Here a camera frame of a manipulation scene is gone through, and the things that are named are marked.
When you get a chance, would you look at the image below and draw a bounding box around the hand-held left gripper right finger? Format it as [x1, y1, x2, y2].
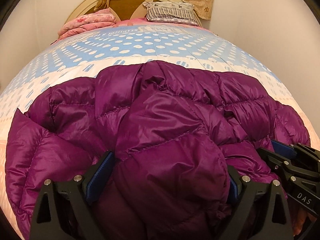
[226, 167, 293, 240]

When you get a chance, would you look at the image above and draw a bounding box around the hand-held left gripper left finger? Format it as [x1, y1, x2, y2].
[29, 151, 115, 240]

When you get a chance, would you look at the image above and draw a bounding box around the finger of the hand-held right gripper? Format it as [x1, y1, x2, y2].
[271, 140, 320, 165]
[257, 147, 295, 174]

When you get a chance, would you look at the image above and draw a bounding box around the purple puffer jacket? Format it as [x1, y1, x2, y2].
[4, 61, 312, 240]

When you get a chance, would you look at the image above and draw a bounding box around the person's right hand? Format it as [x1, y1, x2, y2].
[292, 205, 318, 238]

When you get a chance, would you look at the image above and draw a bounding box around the polka dot bedspread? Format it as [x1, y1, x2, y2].
[0, 21, 320, 230]

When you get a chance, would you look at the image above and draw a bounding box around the pink folded blanket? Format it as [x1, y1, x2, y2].
[57, 8, 117, 39]

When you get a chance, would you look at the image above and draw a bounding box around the cream wooden headboard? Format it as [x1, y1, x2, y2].
[65, 0, 203, 28]

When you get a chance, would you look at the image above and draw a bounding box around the striped grey pillow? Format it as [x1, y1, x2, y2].
[142, 1, 198, 26]

